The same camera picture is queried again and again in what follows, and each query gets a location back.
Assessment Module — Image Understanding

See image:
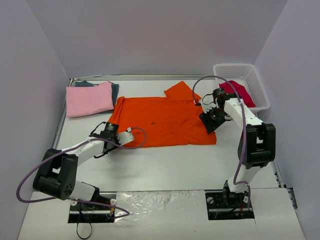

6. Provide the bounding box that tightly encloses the orange t shirt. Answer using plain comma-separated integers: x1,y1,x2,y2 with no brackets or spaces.
109,81,217,148

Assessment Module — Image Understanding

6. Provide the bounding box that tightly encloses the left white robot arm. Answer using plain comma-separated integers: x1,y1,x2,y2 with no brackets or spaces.
32,122,120,209

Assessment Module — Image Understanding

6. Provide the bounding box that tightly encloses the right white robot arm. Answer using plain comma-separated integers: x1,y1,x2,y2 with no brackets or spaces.
196,88,276,207

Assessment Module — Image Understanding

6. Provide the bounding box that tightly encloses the red t shirt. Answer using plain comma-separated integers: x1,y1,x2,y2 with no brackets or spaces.
219,80,256,108

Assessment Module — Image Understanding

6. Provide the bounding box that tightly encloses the pink folded t shirt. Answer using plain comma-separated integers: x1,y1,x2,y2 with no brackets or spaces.
66,81,114,118

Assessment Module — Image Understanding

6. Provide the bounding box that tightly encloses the white plastic basket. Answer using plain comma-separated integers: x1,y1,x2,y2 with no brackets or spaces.
213,63,270,114

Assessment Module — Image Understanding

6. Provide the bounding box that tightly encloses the dark blue folded t shirt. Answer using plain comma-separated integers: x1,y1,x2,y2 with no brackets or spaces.
74,80,120,106

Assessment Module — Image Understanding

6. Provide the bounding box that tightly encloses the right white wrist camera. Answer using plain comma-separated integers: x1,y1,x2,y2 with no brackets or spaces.
194,93,216,114

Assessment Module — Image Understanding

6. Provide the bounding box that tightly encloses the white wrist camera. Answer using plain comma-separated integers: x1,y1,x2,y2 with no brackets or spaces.
194,93,216,114
116,131,135,146

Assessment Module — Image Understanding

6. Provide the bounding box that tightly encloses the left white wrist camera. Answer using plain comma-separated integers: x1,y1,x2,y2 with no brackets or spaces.
116,131,135,146

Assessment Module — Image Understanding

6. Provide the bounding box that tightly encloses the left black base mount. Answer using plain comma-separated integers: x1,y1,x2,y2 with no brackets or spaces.
67,201,115,224

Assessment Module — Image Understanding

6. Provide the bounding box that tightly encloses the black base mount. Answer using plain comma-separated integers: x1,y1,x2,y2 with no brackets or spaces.
67,201,115,224
205,190,255,221

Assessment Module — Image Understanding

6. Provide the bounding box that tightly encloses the thin black cable loop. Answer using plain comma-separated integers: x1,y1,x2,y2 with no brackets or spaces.
76,214,93,240

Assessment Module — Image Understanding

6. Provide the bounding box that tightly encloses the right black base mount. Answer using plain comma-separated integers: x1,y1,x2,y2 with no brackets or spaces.
205,190,255,221

